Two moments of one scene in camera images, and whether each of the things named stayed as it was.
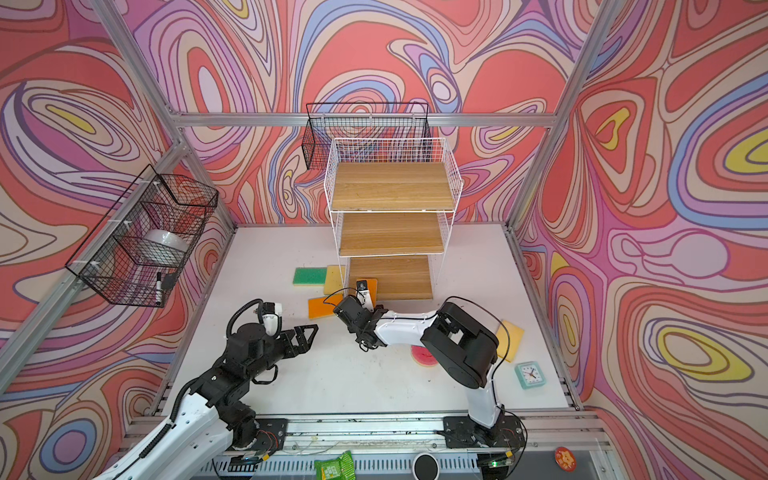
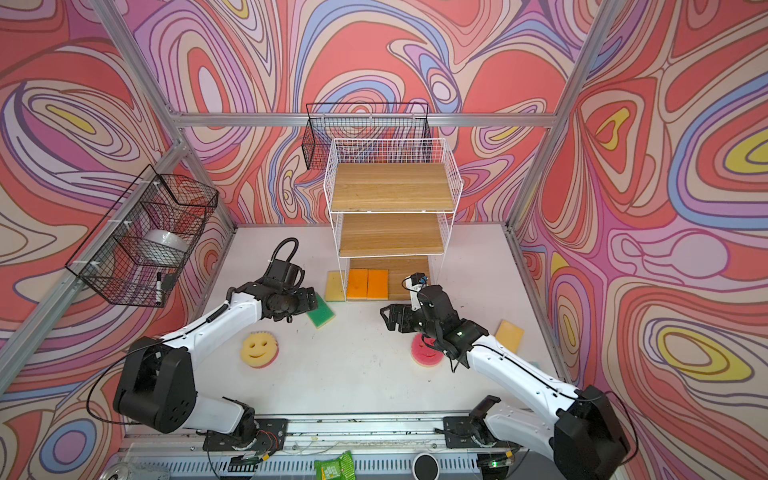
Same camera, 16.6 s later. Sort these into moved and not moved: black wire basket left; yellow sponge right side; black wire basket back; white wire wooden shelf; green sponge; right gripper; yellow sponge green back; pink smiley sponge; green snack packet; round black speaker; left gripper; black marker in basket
Moved: green sponge; left gripper; right gripper
Not moved: black marker in basket; yellow sponge green back; round black speaker; black wire basket left; white wire wooden shelf; pink smiley sponge; yellow sponge right side; black wire basket back; green snack packet
